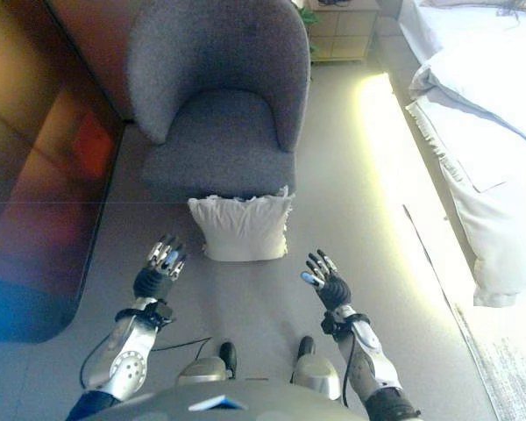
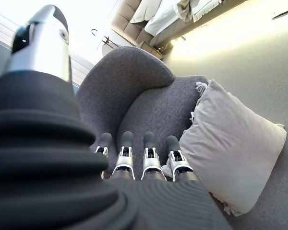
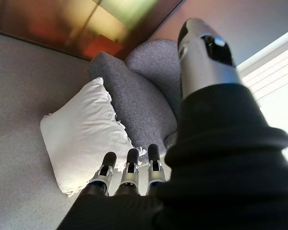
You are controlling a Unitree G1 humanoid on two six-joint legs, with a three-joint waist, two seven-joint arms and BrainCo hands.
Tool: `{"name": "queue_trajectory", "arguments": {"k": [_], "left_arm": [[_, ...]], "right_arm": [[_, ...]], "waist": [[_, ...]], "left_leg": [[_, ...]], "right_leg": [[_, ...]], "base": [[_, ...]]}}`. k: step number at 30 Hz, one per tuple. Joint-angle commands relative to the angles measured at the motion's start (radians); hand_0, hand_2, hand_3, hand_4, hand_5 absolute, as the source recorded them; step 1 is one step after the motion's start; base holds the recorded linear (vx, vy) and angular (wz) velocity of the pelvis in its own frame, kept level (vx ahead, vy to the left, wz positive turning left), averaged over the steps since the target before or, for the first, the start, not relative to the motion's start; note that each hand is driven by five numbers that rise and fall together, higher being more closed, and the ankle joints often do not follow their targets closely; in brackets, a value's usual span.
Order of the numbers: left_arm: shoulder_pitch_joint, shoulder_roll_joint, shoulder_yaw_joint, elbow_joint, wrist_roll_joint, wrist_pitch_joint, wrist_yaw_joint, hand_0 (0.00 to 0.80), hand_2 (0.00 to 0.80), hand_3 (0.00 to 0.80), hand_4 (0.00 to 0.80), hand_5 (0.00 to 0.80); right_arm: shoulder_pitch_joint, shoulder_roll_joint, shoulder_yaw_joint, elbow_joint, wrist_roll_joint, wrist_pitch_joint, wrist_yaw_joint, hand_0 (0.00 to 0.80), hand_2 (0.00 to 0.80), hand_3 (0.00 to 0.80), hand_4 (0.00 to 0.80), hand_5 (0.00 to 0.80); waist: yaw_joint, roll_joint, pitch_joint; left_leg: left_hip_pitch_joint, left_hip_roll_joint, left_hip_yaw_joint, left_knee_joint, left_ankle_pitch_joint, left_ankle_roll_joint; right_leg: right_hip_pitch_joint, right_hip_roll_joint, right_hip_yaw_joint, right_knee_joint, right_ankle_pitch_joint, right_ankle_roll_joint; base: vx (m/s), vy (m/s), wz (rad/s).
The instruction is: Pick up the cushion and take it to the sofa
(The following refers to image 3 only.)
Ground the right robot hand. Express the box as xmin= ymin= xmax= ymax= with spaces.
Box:
xmin=56 ymin=18 xmax=288 ymax=230

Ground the white fringed cushion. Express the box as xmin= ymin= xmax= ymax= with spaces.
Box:
xmin=40 ymin=77 xmax=147 ymax=197

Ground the grey upholstered armchair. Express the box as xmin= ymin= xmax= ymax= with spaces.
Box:
xmin=88 ymin=39 xmax=184 ymax=166

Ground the white radiator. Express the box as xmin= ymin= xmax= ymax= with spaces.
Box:
xmin=237 ymin=42 xmax=288 ymax=159

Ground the glossy dark brown wardrobe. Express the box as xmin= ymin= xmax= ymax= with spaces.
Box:
xmin=0 ymin=0 xmax=183 ymax=62

